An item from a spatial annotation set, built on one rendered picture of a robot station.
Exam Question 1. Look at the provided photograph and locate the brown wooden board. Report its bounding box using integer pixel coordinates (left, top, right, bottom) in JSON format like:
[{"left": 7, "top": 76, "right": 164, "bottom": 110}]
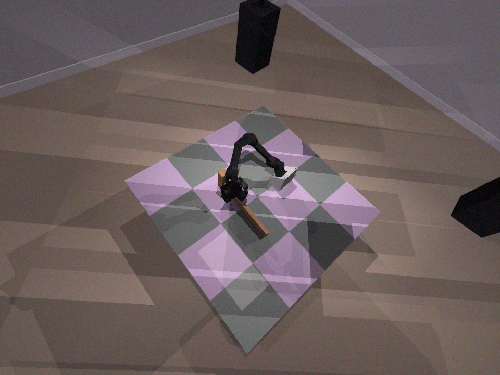
[{"left": 233, "top": 197, "right": 269, "bottom": 237}]

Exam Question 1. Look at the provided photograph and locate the dark brown wooden post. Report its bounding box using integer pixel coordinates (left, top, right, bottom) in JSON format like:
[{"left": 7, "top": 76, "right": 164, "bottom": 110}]
[{"left": 218, "top": 168, "right": 226, "bottom": 188}]

